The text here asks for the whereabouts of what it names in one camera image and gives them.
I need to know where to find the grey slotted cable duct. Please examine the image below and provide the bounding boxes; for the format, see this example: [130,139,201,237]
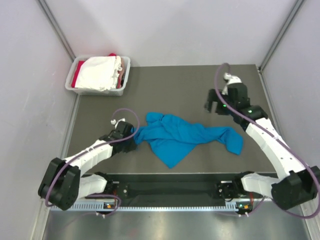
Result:
[66,201,253,212]

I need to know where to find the white plastic bin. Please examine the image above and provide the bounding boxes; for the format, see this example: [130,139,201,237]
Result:
[65,53,131,97]

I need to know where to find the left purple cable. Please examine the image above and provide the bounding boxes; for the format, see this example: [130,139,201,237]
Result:
[44,107,140,218]

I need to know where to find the red t shirt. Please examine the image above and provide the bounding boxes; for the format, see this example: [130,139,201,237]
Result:
[71,52,126,89]

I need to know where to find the white t shirt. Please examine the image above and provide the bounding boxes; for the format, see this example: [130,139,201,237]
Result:
[74,55,123,91]

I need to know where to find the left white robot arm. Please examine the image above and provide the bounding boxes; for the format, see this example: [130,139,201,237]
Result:
[37,119,137,211]

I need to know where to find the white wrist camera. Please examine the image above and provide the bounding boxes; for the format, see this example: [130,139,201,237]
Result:
[221,72,242,95]
[110,118,126,129]

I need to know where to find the blue t shirt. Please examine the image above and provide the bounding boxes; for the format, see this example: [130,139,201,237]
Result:
[133,112,244,169]

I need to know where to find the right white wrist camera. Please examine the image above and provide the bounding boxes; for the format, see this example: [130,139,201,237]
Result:
[221,72,242,95]

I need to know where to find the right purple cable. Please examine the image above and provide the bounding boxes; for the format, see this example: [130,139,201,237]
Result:
[214,62,320,220]

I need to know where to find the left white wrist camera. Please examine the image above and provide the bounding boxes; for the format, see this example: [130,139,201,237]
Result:
[110,118,126,129]

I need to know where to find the purple cable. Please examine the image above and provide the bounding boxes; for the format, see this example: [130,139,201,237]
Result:
[44,107,140,218]
[214,62,320,220]

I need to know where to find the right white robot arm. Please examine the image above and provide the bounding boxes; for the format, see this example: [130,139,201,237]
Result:
[204,83,320,210]

